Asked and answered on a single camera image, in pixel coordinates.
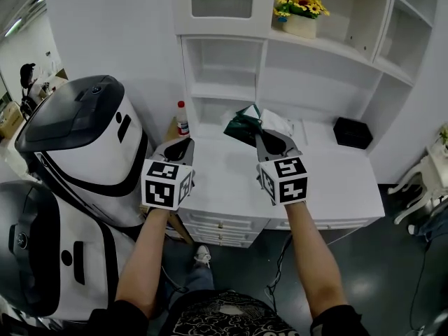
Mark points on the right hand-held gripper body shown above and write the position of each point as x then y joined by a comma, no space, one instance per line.
287,180

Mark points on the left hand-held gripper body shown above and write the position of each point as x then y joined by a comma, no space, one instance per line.
164,187

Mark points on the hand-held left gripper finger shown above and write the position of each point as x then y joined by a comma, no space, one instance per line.
189,152
169,150

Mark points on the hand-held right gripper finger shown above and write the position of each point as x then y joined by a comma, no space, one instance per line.
260,147
283,145

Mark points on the green tissues pack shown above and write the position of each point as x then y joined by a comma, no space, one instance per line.
245,124

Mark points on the white shelf cabinet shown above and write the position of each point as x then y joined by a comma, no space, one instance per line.
315,65

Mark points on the person's right forearm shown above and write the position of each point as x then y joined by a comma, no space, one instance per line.
315,257

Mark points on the person's left forearm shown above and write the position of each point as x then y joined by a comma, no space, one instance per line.
143,257

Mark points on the red-capped plastic bottle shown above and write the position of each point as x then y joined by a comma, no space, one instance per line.
182,121

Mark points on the black box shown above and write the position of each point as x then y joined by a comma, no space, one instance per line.
353,133

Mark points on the person's white shoe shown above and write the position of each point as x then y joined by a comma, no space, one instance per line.
203,255

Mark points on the white machine with black lid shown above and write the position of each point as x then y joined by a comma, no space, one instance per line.
87,145
52,250

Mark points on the person's blue jeans leg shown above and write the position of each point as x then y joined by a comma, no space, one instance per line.
199,280

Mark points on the white ornate table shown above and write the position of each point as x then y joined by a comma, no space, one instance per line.
423,177

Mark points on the yellow sunflowers in white pot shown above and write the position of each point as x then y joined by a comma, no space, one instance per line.
301,5

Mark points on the person's black patterned shirt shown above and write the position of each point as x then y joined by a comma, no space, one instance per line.
227,317

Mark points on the small green plant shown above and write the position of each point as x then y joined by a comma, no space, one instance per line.
444,135

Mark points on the cardboard box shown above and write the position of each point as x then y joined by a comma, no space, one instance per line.
10,119

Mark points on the tube ceiling light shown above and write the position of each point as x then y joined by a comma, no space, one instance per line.
13,27

